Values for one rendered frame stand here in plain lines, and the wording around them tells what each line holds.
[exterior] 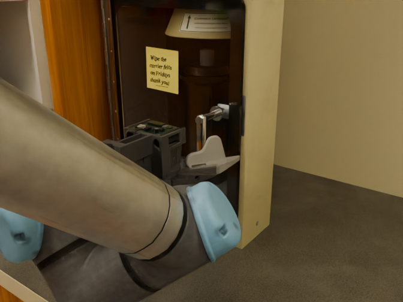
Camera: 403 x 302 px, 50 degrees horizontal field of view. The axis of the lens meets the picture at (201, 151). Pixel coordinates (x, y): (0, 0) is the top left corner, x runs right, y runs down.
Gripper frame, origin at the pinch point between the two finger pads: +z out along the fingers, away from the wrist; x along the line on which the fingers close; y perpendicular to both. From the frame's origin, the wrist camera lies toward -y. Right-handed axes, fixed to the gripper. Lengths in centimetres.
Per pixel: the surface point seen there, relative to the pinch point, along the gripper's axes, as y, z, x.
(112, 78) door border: 8.3, 4.5, 25.2
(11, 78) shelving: -13, 48, 137
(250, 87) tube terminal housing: 10.3, 6.5, -5.2
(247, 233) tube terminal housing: -18.1, 7.7, -5.2
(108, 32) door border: 17.3, 4.5, 25.3
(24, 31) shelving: 8, 48, 122
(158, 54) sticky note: 14.1, 4.5, 12.9
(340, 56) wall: 9.6, 48.7, -5.1
